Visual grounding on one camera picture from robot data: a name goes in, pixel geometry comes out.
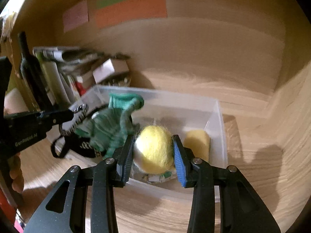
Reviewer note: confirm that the stack of books and papers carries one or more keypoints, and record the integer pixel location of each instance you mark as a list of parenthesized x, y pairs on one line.
[(64, 66)]

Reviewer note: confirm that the dark wine bottle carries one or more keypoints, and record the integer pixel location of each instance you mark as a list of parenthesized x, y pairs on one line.
[(31, 70)]

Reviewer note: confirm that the pink sticky note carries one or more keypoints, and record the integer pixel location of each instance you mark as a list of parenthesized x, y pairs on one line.
[(75, 16)]

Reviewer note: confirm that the bowl of marbles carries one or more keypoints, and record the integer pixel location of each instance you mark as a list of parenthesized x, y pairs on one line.
[(122, 80)]

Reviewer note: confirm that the green striped sock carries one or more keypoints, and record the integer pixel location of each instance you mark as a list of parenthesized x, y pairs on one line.
[(109, 127)]

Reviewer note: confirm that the orange sticky note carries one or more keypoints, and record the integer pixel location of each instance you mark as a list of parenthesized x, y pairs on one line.
[(130, 10)]

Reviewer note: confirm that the small white cardboard box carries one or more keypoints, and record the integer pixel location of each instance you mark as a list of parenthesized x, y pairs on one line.
[(110, 68)]

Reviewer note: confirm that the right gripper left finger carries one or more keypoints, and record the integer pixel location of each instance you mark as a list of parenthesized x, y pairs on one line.
[(64, 208)]

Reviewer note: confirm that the yellow white felt ball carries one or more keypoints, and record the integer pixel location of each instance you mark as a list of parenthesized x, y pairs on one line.
[(153, 150)]

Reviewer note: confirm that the floral fabric scrunchie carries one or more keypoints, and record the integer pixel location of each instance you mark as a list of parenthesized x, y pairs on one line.
[(152, 178)]

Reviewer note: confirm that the yellow green sponge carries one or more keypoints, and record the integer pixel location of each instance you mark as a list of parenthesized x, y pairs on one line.
[(199, 142)]

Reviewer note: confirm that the clear plastic storage bin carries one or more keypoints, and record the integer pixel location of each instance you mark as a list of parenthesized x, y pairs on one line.
[(177, 112)]

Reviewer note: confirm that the person's left hand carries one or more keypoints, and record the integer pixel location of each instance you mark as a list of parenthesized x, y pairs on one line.
[(16, 174)]

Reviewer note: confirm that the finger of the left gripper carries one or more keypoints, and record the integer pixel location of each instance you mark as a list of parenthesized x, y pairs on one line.
[(47, 119)]

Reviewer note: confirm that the pink cylindrical cup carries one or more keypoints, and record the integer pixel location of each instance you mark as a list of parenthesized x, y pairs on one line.
[(14, 103)]

